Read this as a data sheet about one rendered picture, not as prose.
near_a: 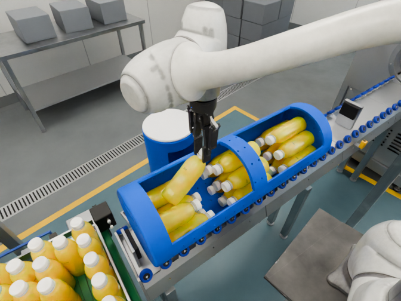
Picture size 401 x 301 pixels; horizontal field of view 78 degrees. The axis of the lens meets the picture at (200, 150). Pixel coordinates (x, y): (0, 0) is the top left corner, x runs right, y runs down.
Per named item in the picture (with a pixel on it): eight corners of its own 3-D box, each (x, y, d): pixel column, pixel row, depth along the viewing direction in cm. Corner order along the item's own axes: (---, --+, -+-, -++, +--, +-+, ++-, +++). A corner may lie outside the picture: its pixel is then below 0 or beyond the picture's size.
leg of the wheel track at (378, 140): (357, 180, 237) (392, 128, 193) (354, 183, 234) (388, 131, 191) (351, 176, 240) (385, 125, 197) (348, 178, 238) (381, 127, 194)
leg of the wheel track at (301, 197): (288, 236, 196) (314, 187, 152) (283, 240, 193) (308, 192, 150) (283, 230, 199) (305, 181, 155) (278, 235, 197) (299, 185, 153)
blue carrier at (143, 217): (321, 168, 119) (342, 119, 100) (161, 282, 82) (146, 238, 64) (276, 138, 137) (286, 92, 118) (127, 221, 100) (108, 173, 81)
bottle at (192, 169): (170, 193, 89) (201, 152, 87) (181, 206, 85) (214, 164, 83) (157, 190, 83) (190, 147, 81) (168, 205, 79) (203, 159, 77)
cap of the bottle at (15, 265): (5, 272, 72) (2, 270, 71) (16, 259, 75) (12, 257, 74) (17, 276, 72) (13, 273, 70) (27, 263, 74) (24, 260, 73)
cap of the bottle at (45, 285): (51, 294, 68) (48, 292, 67) (37, 294, 68) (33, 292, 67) (56, 279, 71) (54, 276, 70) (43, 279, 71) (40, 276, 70)
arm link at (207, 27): (196, 60, 67) (166, 80, 59) (196, -7, 56) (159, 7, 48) (232, 70, 62) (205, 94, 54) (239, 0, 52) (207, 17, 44)
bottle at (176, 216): (142, 227, 75) (194, 197, 82) (138, 222, 81) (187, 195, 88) (152, 247, 75) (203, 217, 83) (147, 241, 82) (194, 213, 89)
